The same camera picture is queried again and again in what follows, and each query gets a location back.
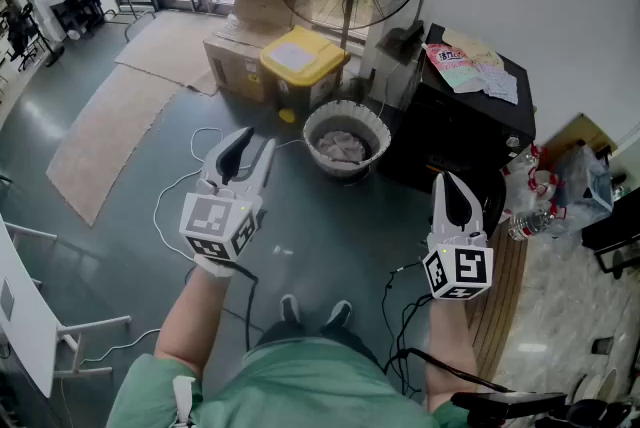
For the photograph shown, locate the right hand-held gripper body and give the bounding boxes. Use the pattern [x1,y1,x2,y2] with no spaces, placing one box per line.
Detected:
[422,226,495,302]

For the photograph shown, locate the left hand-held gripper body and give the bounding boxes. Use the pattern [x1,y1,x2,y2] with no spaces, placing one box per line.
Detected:
[178,164,265,264]

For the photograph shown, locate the black washing machine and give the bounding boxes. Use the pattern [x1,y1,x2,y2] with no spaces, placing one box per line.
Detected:
[377,23,537,240]

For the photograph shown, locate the pink striped clothes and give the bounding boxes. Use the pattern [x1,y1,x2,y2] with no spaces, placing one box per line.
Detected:
[316,130,369,165]

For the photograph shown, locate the white laundry basket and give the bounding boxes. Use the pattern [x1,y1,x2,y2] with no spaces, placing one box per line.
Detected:
[302,99,392,180]

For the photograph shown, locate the person's left forearm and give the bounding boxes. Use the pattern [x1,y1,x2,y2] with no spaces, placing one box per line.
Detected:
[153,255,237,378]

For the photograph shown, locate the person's right forearm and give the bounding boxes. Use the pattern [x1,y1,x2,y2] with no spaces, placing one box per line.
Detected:
[424,294,482,413]

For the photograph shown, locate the wooden slat board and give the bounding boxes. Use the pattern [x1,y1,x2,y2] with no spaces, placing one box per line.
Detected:
[463,219,529,383]

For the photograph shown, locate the pile of clear plastic bottles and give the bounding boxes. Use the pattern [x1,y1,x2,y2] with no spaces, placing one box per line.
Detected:
[501,143,569,243]

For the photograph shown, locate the large brown cardboard box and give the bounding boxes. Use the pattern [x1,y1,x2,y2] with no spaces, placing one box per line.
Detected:
[202,23,281,104]

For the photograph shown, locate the yellow lid trash bin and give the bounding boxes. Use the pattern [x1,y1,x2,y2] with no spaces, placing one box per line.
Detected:
[259,24,352,125]

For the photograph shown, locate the person's left shoe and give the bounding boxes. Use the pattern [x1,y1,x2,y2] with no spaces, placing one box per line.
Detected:
[279,293,303,325]

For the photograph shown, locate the person's shoe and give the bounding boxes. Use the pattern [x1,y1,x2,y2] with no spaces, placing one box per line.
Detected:
[279,293,303,325]
[323,299,354,333]

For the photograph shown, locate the long cardboard floor sheet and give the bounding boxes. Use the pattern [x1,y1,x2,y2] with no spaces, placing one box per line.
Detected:
[45,63,184,228]

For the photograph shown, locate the clear plastic bag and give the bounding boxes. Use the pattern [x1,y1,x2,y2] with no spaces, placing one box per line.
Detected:
[554,143,617,223]

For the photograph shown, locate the wide cardboard floor sheet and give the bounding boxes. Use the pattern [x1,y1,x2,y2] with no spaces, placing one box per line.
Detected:
[114,9,227,97]

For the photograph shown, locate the person's right shoe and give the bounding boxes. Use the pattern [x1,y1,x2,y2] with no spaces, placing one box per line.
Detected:
[323,299,354,333]

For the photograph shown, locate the checked cloth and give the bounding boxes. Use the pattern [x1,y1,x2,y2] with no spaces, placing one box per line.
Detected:
[474,60,520,106]

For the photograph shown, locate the pink detergent bag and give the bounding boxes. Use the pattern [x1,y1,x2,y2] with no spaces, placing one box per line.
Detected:
[422,42,487,95]

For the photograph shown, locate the leaning wooden board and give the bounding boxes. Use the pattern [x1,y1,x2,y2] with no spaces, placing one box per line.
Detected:
[542,113,619,163]

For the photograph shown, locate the person's black trousers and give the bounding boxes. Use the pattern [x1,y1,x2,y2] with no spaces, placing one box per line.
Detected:
[253,319,382,368]

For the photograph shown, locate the black metal stand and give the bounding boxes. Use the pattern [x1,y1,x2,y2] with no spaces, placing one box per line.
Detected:
[580,188,640,275]

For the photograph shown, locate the beige cloth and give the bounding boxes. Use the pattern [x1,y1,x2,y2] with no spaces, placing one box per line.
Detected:
[442,28,505,70]

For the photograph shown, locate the grey dustpan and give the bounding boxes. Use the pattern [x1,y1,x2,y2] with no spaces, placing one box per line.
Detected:
[375,21,427,67]

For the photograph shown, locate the person's green shirt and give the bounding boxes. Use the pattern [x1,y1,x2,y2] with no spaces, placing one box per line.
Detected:
[106,335,472,428]

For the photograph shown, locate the white table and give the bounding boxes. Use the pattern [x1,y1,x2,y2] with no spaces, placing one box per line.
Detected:
[0,214,133,400]

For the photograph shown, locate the black office chair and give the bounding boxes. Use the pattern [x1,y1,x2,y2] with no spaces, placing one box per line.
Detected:
[0,1,66,73]

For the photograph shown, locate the white floor cable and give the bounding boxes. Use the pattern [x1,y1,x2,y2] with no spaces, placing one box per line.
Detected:
[152,126,307,263]

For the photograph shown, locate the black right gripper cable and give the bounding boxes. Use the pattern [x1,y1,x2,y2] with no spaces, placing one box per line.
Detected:
[381,259,507,393]

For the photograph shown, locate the thin white wall cable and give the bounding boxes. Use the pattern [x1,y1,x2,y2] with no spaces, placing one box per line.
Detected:
[375,69,390,119]

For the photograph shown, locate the white shirt strap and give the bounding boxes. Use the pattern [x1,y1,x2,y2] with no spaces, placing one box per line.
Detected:
[171,374,197,428]

